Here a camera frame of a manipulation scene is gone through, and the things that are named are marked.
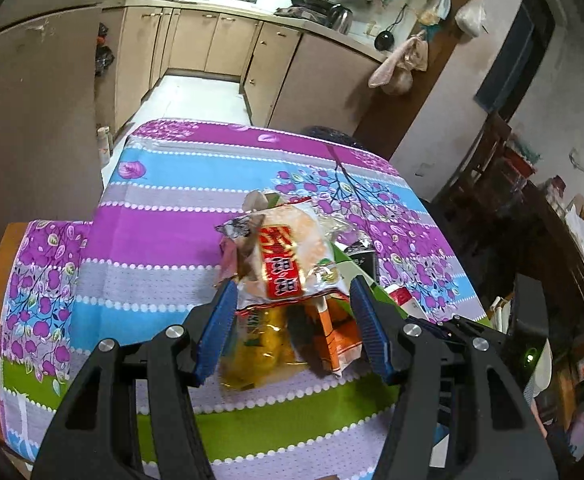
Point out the grey refrigerator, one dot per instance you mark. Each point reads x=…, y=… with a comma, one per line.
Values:
x=32, y=110

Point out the floral striped tablecloth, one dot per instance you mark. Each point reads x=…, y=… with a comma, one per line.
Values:
x=147, y=220

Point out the white and red box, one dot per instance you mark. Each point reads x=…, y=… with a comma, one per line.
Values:
x=404, y=300

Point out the green carton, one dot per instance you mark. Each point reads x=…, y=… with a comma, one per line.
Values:
x=344, y=262

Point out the clear hanging plastic bag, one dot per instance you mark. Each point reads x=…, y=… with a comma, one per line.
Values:
x=434, y=7

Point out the pink hanging plastic bags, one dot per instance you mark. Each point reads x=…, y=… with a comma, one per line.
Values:
x=407, y=57

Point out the yellow snack packet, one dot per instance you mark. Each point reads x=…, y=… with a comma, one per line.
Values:
x=262, y=355

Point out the wooden chair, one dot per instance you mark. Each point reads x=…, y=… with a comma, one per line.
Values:
x=477, y=160

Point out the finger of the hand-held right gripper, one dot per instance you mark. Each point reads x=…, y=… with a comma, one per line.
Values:
x=464, y=327

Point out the orange drink carton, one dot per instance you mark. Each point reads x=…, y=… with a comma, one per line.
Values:
x=339, y=340

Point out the black frying pan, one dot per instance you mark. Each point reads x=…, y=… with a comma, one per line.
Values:
x=302, y=0

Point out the white plastic bucket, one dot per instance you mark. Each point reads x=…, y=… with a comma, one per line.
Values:
x=543, y=367

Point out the pink wrapper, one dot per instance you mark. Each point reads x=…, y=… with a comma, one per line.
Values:
x=229, y=260

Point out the dark plastic bag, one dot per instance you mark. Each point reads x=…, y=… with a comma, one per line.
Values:
x=329, y=135

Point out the black snack packet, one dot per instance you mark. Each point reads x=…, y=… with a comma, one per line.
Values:
x=362, y=257

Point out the clear red label cracker packet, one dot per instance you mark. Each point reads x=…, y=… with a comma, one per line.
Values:
x=292, y=245

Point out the cluttered wooden sideboard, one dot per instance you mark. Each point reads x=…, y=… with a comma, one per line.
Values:
x=572, y=240

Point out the white hanging plastic bag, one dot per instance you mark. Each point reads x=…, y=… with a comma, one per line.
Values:
x=472, y=15

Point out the steel kettle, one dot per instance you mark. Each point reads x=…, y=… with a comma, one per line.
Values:
x=341, y=19

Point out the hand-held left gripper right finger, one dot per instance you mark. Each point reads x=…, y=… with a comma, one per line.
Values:
x=369, y=325

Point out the white bottle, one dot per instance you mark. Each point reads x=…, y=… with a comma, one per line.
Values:
x=103, y=142

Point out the black trash bags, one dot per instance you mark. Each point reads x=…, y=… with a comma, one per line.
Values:
x=103, y=55

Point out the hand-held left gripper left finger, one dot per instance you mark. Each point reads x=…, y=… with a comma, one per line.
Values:
x=219, y=330

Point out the beige kitchen cabinets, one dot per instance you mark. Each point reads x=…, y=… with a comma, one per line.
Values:
x=227, y=45

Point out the crumpled silver wrapper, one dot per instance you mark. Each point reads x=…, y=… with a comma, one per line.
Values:
x=257, y=200

